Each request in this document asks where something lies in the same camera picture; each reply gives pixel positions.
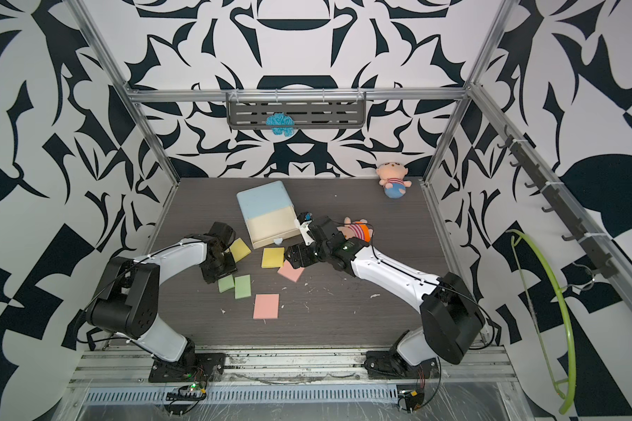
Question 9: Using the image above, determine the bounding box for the black hook rail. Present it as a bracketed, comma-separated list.
[500, 126, 620, 279]

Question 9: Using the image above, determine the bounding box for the green curved hose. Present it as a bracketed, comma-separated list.
[506, 228, 578, 415]

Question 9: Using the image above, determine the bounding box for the small circuit board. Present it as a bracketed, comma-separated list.
[164, 383, 207, 403]

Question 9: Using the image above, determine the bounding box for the small black connector box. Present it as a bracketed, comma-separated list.
[396, 389, 425, 413]

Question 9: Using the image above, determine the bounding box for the teal crumpled object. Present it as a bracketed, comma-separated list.
[266, 113, 295, 137]

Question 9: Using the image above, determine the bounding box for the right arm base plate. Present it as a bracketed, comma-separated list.
[363, 350, 438, 380]

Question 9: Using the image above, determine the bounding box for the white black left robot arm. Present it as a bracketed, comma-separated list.
[84, 222, 236, 368]

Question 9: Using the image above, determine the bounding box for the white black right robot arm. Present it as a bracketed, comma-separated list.
[284, 212, 486, 368]

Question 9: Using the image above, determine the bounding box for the pink sticky note pad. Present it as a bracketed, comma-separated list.
[277, 261, 305, 282]
[253, 294, 280, 320]

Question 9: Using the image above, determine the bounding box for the green sticky note pad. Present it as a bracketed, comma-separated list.
[217, 275, 235, 294]
[235, 275, 252, 300]

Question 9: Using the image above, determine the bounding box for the plush pig doll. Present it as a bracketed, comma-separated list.
[337, 217, 374, 243]

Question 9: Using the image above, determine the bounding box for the pale blue drawer box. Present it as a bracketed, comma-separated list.
[236, 181, 300, 249]

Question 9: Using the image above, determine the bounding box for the white slotted cable duct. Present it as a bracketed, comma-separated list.
[84, 384, 399, 406]

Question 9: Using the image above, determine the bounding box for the grey wall shelf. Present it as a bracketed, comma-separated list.
[226, 89, 367, 130]

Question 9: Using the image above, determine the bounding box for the yellow sticky note pad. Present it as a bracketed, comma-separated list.
[261, 247, 284, 268]
[228, 238, 251, 263]

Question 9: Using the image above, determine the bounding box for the plush boy doll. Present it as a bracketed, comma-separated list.
[376, 162, 412, 199]

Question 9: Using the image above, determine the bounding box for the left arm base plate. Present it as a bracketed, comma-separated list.
[149, 352, 226, 383]

